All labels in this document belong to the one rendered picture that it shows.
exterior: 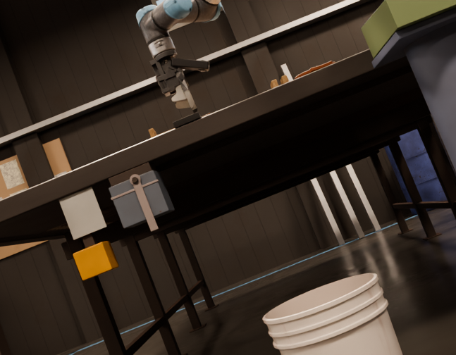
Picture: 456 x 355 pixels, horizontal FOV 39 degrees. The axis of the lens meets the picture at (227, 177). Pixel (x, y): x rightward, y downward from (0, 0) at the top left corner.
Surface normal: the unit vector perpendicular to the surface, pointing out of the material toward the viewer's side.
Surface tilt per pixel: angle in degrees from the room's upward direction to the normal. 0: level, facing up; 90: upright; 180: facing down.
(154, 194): 90
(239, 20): 90
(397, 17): 90
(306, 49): 90
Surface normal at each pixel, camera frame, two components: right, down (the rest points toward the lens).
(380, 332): 0.65, -0.26
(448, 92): -0.62, 0.18
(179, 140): -0.08, -0.05
